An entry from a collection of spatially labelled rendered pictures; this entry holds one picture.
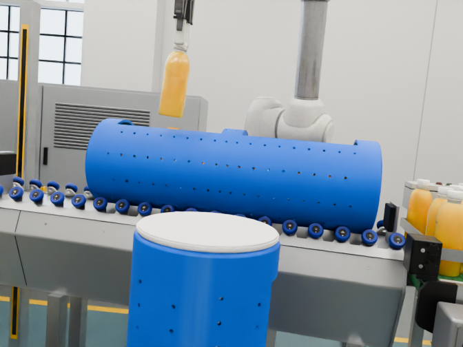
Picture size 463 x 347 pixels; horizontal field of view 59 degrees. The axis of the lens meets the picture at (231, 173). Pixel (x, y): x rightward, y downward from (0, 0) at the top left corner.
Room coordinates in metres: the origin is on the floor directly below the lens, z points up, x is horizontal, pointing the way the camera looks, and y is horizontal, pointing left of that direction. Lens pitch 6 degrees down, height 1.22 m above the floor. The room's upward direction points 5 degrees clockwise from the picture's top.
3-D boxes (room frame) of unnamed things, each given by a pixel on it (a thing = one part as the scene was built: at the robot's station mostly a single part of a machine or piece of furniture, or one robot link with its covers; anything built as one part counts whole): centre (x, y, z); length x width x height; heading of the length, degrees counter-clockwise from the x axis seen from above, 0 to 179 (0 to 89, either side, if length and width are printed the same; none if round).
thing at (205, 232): (0.79, 0.04, 1.03); 0.28 x 0.28 x 0.01
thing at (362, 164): (1.32, 0.00, 1.09); 0.88 x 0.28 x 0.28; 80
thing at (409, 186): (1.48, -0.75, 1.05); 0.20 x 0.10 x 0.10; 80
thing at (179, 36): (1.22, 0.18, 1.50); 0.03 x 0.01 x 0.07; 80
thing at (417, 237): (1.03, -0.50, 0.95); 0.10 x 0.07 x 0.10; 170
